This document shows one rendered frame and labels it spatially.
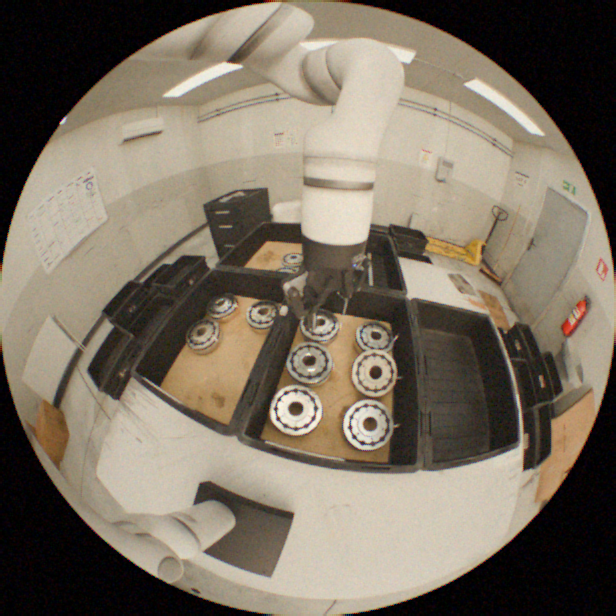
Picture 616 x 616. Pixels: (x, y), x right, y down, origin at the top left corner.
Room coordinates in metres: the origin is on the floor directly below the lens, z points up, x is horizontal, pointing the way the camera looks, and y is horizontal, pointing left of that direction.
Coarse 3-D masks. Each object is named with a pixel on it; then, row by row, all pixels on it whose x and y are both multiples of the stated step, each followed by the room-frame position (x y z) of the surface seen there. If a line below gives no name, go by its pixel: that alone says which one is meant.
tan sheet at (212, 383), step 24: (240, 312) 0.35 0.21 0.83; (240, 336) 0.26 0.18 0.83; (264, 336) 0.26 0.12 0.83; (192, 360) 0.18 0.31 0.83; (216, 360) 0.18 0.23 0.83; (240, 360) 0.19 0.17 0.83; (168, 384) 0.10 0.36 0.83; (192, 384) 0.11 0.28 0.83; (216, 384) 0.12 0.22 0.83; (240, 384) 0.13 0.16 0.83; (216, 408) 0.06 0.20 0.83
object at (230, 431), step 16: (208, 272) 0.43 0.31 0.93; (224, 272) 0.43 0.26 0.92; (240, 272) 0.42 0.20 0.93; (256, 272) 0.41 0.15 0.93; (192, 288) 0.35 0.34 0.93; (272, 336) 0.20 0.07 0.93; (144, 352) 0.13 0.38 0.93; (256, 368) 0.13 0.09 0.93; (144, 384) 0.06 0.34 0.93; (240, 400) 0.07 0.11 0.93; (192, 416) 0.02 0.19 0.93; (240, 416) 0.04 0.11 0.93; (224, 432) 0.01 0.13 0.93
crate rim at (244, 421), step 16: (368, 288) 0.34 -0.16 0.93; (288, 320) 0.24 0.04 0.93; (416, 336) 0.19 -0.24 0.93; (272, 352) 0.16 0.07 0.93; (416, 352) 0.15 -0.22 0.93; (416, 368) 0.12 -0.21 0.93; (256, 384) 0.10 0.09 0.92; (416, 384) 0.09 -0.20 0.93; (256, 400) 0.07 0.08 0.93; (416, 400) 0.06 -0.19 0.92; (240, 432) 0.01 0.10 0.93; (416, 432) 0.00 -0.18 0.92; (256, 448) -0.01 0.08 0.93; (272, 448) -0.01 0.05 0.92; (416, 448) -0.03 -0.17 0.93; (320, 464) -0.03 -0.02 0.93; (336, 464) -0.03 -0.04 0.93; (352, 464) -0.03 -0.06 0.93; (368, 464) -0.04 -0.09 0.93; (416, 464) -0.05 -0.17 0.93
